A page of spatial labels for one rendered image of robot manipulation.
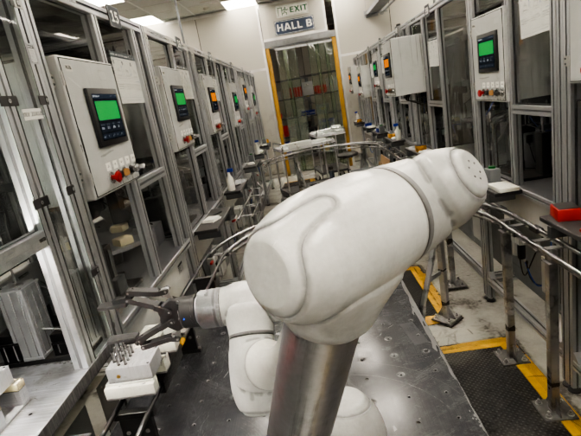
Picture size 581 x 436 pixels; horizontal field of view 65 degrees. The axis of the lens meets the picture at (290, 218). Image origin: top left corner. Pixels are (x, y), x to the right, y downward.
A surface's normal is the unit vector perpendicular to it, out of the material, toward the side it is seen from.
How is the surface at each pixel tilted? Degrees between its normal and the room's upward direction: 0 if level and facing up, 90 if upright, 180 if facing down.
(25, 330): 90
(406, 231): 81
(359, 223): 57
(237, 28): 90
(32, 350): 90
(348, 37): 90
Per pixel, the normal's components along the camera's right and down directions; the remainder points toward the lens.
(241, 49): -0.02, 0.26
